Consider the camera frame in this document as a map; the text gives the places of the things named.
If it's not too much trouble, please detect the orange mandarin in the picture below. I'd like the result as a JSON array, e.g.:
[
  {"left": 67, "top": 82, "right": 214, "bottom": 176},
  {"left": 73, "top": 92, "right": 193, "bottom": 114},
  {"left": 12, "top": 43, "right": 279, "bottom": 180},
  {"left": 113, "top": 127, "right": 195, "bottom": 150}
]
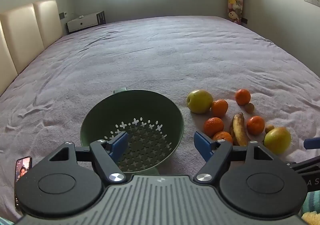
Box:
[
  {"left": 204, "top": 117, "right": 224, "bottom": 138},
  {"left": 212, "top": 131, "right": 233, "bottom": 145},
  {"left": 247, "top": 116, "right": 265, "bottom": 136},
  {"left": 235, "top": 88, "right": 251, "bottom": 106},
  {"left": 211, "top": 99, "right": 229, "bottom": 118}
]

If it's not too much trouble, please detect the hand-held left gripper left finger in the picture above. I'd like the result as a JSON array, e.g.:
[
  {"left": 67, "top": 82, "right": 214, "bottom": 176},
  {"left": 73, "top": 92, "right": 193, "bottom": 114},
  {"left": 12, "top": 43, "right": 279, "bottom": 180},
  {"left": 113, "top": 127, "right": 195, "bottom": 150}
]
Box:
[{"left": 49, "top": 131, "right": 129, "bottom": 185}]

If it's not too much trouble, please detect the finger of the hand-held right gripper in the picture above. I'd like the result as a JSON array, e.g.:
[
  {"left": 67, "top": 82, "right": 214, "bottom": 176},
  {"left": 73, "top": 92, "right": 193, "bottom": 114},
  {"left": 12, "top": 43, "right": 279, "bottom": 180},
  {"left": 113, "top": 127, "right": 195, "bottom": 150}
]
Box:
[
  {"left": 304, "top": 137, "right": 320, "bottom": 150},
  {"left": 286, "top": 156, "right": 320, "bottom": 174}
]

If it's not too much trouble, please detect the yellow-green apple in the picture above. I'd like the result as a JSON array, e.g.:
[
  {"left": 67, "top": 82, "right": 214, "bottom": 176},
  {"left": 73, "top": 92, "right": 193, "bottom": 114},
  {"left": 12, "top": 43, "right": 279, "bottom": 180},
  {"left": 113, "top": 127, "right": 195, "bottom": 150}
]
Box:
[
  {"left": 264, "top": 127, "right": 292, "bottom": 155},
  {"left": 187, "top": 89, "right": 214, "bottom": 115}
]

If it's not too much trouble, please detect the white and black nightstand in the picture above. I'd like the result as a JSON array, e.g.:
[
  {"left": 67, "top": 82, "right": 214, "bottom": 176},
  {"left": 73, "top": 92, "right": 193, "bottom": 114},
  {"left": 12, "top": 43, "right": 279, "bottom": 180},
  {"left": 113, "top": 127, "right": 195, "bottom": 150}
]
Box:
[{"left": 66, "top": 10, "right": 105, "bottom": 33}]

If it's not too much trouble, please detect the teal striped cloth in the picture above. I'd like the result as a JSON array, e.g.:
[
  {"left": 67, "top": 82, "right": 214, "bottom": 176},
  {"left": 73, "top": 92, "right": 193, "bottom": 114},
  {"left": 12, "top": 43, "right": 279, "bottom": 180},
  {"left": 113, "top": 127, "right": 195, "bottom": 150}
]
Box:
[{"left": 301, "top": 191, "right": 320, "bottom": 215}]

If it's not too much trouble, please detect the green colander bowl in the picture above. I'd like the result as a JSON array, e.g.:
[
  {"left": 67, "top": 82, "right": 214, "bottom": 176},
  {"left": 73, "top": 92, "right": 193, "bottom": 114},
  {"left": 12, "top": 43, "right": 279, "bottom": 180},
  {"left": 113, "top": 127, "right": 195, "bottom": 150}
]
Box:
[{"left": 80, "top": 87, "right": 185, "bottom": 178}]

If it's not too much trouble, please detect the yellow plush toy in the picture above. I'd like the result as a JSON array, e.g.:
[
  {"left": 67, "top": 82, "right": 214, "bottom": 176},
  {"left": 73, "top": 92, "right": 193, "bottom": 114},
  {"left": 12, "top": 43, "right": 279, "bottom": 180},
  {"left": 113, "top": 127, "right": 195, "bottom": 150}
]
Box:
[{"left": 301, "top": 211, "right": 320, "bottom": 225}]

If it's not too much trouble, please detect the smartphone with lit screen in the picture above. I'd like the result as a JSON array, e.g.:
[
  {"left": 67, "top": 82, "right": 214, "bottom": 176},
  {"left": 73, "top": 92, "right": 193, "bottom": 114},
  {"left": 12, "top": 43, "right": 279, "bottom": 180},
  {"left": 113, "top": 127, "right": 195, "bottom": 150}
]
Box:
[{"left": 14, "top": 156, "right": 33, "bottom": 209}]

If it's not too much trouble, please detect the cream padded headboard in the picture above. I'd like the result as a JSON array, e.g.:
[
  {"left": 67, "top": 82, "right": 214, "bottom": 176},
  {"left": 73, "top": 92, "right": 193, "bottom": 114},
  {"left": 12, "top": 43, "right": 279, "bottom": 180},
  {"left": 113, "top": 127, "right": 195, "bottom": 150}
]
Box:
[{"left": 0, "top": 0, "right": 64, "bottom": 95}]

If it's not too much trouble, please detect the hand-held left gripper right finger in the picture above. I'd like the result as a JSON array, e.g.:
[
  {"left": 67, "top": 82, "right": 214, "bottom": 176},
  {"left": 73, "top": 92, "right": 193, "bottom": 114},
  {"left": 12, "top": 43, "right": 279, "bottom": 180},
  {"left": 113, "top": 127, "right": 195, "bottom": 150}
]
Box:
[{"left": 194, "top": 131, "right": 274, "bottom": 185}]

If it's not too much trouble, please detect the overripe brown-spotted banana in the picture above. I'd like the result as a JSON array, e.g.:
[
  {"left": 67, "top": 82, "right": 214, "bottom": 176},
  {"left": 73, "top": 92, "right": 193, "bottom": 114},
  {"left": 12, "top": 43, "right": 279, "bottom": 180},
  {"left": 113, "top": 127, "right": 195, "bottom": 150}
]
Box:
[{"left": 229, "top": 112, "right": 250, "bottom": 147}]

